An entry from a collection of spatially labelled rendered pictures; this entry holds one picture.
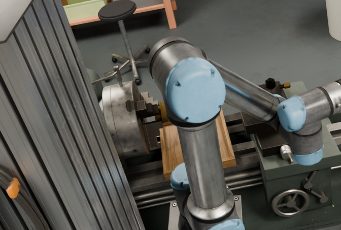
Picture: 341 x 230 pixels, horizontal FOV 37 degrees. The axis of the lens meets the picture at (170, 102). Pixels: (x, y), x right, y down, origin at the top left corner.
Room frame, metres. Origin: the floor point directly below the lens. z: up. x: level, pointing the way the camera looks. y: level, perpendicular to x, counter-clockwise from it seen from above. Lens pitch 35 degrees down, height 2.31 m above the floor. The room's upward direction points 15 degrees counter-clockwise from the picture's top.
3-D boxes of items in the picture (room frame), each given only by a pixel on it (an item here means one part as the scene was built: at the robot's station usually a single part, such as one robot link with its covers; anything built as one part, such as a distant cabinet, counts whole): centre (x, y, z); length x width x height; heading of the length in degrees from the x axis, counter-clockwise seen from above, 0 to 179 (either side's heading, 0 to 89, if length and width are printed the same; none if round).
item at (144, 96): (1.81, 0.10, 1.09); 0.12 x 0.11 x 0.05; 176
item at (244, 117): (1.61, -0.37, 1.00); 0.20 x 0.10 x 0.05; 86
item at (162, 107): (1.72, 0.03, 1.08); 0.09 x 0.09 x 0.09; 87
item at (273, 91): (1.60, -0.40, 1.14); 0.08 x 0.08 x 0.03
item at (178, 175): (0.99, 0.00, 1.33); 0.13 x 0.12 x 0.14; 11
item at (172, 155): (1.71, -0.06, 0.89); 0.36 x 0.30 x 0.04; 176
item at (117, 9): (3.99, 0.21, 0.31); 0.58 x 0.55 x 0.62; 164
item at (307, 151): (0.94, -0.30, 1.45); 0.11 x 0.08 x 0.11; 11
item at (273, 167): (1.65, -0.45, 0.90); 0.53 x 0.30 x 0.06; 176
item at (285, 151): (1.42, -0.38, 0.95); 0.07 x 0.04 x 0.04; 176
